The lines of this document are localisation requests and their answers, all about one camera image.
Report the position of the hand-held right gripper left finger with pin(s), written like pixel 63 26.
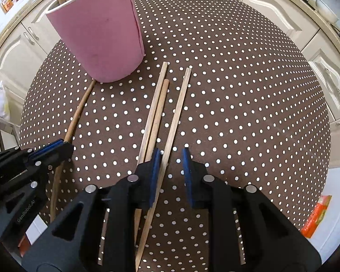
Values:
pixel 155 175

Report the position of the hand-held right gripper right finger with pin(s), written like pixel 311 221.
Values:
pixel 187 175

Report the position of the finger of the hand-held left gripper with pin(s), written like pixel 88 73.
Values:
pixel 61 155
pixel 49 147

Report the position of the curved wooden chopstick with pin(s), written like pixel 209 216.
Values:
pixel 79 110

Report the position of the round wooden chopstick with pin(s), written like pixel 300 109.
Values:
pixel 160 104

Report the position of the pink utensil holder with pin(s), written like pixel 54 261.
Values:
pixel 102 34

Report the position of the person's left hand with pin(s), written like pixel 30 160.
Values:
pixel 25 240

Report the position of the wooden stool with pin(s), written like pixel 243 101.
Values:
pixel 0 130

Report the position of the brown polka dot tablecloth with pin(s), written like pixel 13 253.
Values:
pixel 229 90

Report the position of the orange snack packet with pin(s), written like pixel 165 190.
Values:
pixel 317 215

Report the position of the orange box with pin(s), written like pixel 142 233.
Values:
pixel 8 3

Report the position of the white bowl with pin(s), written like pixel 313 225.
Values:
pixel 327 10

